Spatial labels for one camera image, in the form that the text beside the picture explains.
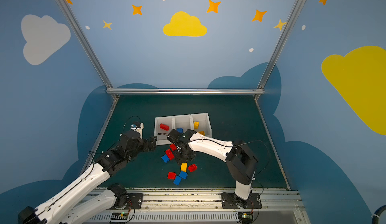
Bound horizontal aluminium frame bar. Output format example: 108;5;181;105
107;88;264;95

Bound red brick bottom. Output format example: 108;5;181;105
167;172;177;180

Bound blue brick bottom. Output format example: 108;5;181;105
173;176;182;185

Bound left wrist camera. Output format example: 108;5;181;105
131;121;144;138

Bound right aluminium frame post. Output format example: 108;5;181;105
254;0;306;104

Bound white left bin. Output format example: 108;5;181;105
154;116;175;146

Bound white middle bin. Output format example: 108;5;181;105
173;114;194;132

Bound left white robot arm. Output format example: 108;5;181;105
18;130;157;224

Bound aluminium frame post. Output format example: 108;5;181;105
254;0;306;104
55;0;113;89

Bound long red brick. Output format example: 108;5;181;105
159;123;170;131
165;149;175;160

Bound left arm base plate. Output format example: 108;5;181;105
121;193;143;210

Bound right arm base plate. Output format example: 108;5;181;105
221;192;262;209

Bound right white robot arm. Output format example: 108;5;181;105
167;129;258;201

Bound red brick top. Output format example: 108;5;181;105
169;144;177;151

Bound controller board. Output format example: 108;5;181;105
238;212;254;224
109;212;132;223

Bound aluminium rail base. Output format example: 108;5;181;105
48;187;311;224

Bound white bin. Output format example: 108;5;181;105
154;116;175;146
191;113;212;137
173;114;194;132

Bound white right bin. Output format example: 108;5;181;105
191;113;212;137

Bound yellow brick top studs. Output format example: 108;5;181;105
194;121;200;129

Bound red brick right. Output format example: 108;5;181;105
188;164;198;173

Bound right controller board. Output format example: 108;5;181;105
238;212;254;224

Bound left controller board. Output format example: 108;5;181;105
109;212;132;223

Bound left aluminium frame post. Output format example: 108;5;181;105
55;0;113;89

